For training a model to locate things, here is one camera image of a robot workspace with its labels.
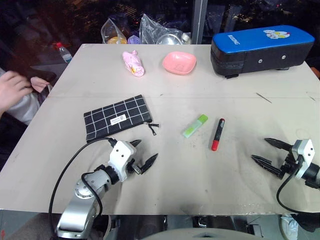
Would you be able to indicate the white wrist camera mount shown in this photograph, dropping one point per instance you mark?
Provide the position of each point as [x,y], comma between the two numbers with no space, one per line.
[305,155]
[121,156]

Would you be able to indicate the red-capped water bottle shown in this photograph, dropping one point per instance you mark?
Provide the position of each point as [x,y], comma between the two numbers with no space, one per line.
[64,53]

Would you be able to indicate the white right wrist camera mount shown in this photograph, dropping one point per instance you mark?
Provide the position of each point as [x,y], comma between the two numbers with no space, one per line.
[305,155]

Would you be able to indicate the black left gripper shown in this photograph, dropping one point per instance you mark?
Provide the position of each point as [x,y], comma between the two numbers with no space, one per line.
[133,168]

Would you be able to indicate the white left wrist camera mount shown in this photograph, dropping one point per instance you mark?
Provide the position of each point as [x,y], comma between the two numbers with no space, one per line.
[121,156]

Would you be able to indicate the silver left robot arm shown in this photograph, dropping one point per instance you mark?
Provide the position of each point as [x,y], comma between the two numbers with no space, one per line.
[82,197]

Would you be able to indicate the blue and black padded box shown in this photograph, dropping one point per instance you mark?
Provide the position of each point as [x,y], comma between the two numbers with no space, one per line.
[260,50]

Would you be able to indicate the clear crumpled plastic bag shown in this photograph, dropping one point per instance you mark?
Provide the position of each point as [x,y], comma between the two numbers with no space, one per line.
[155,31]

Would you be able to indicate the purple packet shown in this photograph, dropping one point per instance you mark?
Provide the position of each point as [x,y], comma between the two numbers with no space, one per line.
[133,39]

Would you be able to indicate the black white-grid pencil case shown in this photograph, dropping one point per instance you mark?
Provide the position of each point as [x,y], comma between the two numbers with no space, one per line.
[117,118]

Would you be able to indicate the green highlighter pen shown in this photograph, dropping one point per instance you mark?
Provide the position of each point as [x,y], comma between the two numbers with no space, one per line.
[195,126]

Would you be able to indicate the steel bowl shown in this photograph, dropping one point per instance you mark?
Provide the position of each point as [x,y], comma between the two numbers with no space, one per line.
[168,40]

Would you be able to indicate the pink plastic bowl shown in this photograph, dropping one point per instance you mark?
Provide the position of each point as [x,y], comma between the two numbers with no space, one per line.
[179,62]

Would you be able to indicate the grey rounded robot torso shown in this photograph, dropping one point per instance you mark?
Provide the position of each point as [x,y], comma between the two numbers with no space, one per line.
[202,234]

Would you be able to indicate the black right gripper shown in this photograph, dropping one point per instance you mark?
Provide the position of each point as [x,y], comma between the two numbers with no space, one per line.
[290,163]

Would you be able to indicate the person's white garment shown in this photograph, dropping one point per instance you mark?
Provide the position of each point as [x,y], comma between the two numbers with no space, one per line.
[23,111]

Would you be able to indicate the grey window frame post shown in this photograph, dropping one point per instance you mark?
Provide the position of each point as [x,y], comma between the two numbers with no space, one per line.
[199,21]

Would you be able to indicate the white sneaker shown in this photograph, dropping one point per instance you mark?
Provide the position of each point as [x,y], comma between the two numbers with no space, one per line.
[288,226]

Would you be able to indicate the person's bare hand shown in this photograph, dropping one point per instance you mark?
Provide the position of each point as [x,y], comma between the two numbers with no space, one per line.
[12,90]
[39,83]

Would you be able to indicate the dark smartphone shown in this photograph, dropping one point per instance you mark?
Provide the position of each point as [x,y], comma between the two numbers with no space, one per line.
[45,92]

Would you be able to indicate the plastic bag with oranges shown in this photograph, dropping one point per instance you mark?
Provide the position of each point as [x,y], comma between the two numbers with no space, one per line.
[115,32]

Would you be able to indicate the red and black marker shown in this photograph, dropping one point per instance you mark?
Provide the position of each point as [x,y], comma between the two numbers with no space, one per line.
[217,135]

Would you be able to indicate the pink plush toy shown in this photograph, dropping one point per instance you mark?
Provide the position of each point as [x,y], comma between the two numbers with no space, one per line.
[134,63]

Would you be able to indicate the white-capped bottle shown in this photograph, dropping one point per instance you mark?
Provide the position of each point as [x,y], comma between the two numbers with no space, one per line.
[186,38]

